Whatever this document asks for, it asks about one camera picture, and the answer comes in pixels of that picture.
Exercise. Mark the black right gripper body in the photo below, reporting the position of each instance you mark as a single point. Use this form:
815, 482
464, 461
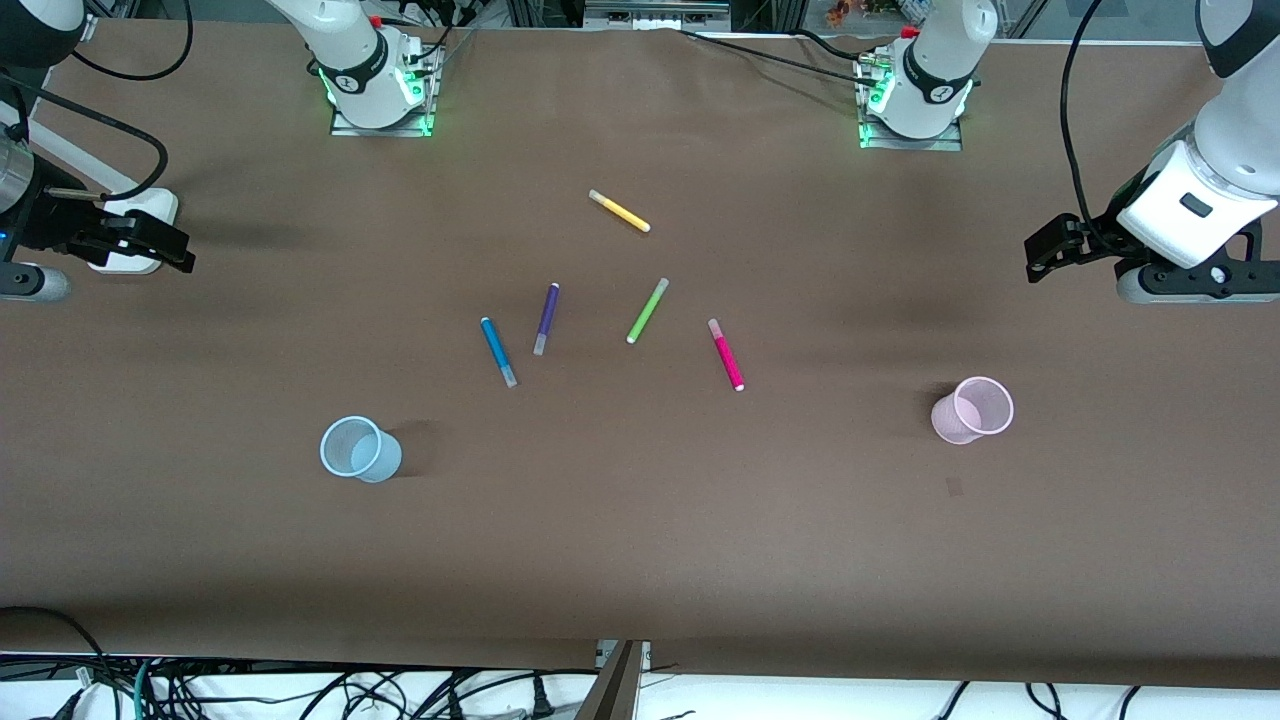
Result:
52, 222

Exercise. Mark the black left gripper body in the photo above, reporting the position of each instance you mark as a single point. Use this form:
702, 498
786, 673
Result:
1098, 237

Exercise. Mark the pink marker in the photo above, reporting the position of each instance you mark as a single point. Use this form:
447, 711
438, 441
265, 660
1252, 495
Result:
727, 356

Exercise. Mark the blue marker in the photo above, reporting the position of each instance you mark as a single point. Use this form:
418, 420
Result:
497, 350

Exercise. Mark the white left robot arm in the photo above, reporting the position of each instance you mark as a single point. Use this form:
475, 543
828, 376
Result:
940, 60

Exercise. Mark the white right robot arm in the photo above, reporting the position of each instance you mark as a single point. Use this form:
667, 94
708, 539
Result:
350, 60

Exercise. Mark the white box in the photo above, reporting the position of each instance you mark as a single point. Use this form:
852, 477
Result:
150, 208

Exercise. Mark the pink plastic cup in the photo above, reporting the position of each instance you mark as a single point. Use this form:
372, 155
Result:
972, 412

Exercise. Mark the blue plastic cup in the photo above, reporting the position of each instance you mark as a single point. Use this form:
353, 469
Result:
358, 450

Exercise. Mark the green marker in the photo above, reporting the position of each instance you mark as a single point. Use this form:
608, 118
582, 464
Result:
647, 311

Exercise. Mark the purple marker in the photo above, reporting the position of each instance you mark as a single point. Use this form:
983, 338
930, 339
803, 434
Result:
546, 317

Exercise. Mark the yellow marker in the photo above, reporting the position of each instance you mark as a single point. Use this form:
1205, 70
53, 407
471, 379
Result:
620, 211

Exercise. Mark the black power plug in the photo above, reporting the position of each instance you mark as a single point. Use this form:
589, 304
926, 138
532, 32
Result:
542, 700

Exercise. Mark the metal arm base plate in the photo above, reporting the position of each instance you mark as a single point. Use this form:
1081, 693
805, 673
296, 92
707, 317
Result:
420, 122
950, 140

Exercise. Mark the aluminium frame profile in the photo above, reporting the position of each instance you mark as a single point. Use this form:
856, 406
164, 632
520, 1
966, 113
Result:
612, 685

